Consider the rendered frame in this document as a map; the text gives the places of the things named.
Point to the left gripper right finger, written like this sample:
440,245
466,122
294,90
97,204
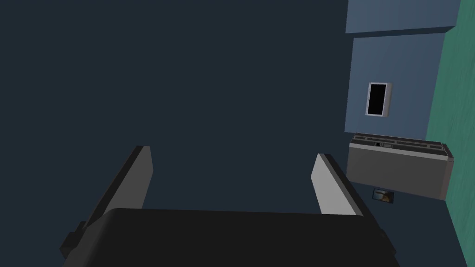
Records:
331,187

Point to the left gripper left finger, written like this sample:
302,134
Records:
129,185

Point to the small framed picture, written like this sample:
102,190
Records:
382,195

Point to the grey box appliance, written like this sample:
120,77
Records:
399,172

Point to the black window with white frame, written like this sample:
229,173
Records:
377,99

